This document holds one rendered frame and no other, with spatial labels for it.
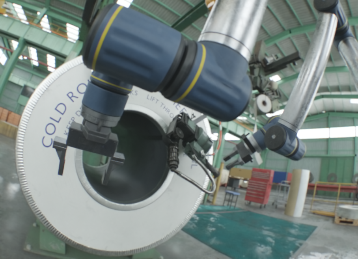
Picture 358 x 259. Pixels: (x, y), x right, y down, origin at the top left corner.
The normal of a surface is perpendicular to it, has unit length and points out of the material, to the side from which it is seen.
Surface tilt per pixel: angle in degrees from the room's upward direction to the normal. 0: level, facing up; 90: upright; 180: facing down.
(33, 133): 90
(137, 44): 117
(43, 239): 90
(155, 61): 128
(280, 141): 94
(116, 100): 111
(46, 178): 90
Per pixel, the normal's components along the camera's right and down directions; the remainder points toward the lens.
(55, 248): 0.57, -0.06
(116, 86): 0.53, 0.37
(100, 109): 0.29, 0.29
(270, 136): -0.84, -0.31
